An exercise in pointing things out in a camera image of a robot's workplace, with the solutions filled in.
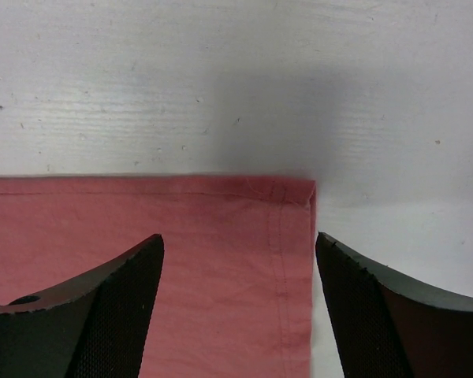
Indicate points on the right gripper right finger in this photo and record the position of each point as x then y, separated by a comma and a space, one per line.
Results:
388, 324

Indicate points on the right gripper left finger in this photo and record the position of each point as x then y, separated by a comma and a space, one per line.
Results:
93, 325

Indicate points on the salmon pink t shirt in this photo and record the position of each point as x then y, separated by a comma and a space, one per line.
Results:
235, 296

